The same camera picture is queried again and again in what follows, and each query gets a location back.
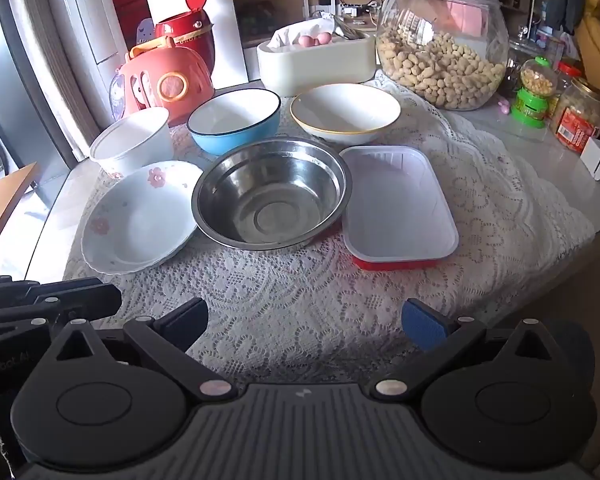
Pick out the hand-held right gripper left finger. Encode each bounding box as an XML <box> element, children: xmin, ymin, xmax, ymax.
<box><xmin>47</xmin><ymin>297</ymin><xmax>238</xmax><ymax>403</ymax></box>

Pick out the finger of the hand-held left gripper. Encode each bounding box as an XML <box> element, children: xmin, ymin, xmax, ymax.
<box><xmin>0</xmin><ymin>275</ymin><xmax>122</xmax><ymax>321</ymax></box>
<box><xmin>0</xmin><ymin>310</ymin><xmax>63</xmax><ymax>348</ymax></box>

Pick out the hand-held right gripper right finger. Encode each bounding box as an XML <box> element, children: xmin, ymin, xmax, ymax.
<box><xmin>365</xmin><ymin>297</ymin><xmax>556</xmax><ymax>403</ymax></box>

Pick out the stainless steel bowl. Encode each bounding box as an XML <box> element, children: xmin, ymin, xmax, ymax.
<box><xmin>191</xmin><ymin>137</ymin><xmax>353</xmax><ymax>251</ymax></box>

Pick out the white deep paper bowl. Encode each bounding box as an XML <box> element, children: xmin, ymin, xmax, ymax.
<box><xmin>89</xmin><ymin>106</ymin><xmax>175</xmax><ymax>180</ymax></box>

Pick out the blue enamel bowl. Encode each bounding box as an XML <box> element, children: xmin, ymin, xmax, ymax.
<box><xmin>186</xmin><ymin>88</ymin><xmax>282</xmax><ymax>157</ymax></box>

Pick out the white bowl with yellow rim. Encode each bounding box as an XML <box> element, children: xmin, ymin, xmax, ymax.
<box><xmin>289</xmin><ymin>83</ymin><xmax>402</xmax><ymax>146</ymax></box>

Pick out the white floral plate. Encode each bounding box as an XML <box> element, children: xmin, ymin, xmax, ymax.
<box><xmin>81</xmin><ymin>160</ymin><xmax>204</xmax><ymax>276</ymax></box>

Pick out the white lace tablecloth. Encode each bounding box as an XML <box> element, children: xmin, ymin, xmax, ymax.
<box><xmin>62</xmin><ymin>72</ymin><xmax>596</xmax><ymax>391</ymax></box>

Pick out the red tray with white inside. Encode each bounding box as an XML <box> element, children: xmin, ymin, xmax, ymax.
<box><xmin>339</xmin><ymin>145</ymin><xmax>460</xmax><ymax>271</ymax></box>

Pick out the pink toy case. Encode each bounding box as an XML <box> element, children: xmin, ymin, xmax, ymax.
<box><xmin>111</xmin><ymin>37</ymin><xmax>216</xmax><ymax>123</ymax></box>

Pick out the green candy dispenser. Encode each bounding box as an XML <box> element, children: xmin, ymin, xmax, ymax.
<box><xmin>511</xmin><ymin>57</ymin><xmax>557</xmax><ymax>128</ymax></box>

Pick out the plastic jar with red label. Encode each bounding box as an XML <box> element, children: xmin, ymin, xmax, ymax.
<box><xmin>550</xmin><ymin>77</ymin><xmax>600</xmax><ymax>155</ymax></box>

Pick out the glass jar of peanuts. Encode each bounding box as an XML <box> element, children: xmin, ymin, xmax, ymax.
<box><xmin>376</xmin><ymin>0</ymin><xmax>510</xmax><ymax>111</ymax></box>

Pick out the silver refrigerator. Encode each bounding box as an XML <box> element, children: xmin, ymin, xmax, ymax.
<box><xmin>0</xmin><ymin>0</ymin><xmax>146</xmax><ymax>166</ymax></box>

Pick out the white rectangular container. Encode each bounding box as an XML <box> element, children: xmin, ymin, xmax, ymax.
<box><xmin>257</xmin><ymin>32</ymin><xmax>378</xmax><ymax>98</ymax></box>

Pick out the small jar with red lid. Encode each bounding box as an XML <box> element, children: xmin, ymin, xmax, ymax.
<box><xmin>554</xmin><ymin>60</ymin><xmax>584</xmax><ymax>121</ymax></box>

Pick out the clear glass jar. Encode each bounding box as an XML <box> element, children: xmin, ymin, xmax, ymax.
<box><xmin>507</xmin><ymin>25</ymin><xmax>547</xmax><ymax>78</ymax></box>

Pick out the red toy pot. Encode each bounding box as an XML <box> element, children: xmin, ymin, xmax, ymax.
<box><xmin>154</xmin><ymin>0</ymin><xmax>216</xmax><ymax>61</ymax></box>

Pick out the metal utensil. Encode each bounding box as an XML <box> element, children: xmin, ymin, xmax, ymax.
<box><xmin>332</xmin><ymin>14</ymin><xmax>370</xmax><ymax>42</ymax></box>

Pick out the white plastic bag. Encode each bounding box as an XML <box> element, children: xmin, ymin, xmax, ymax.
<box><xmin>269</xmin><ymin>17</ymin><xmax>337</xmax><ymax>52</ymax></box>

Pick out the white power strip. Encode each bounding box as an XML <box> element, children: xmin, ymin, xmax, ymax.
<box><xmin>310</xmin><ymin>2</ymin><xmax>378</xmax><ymax>20</ymax></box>

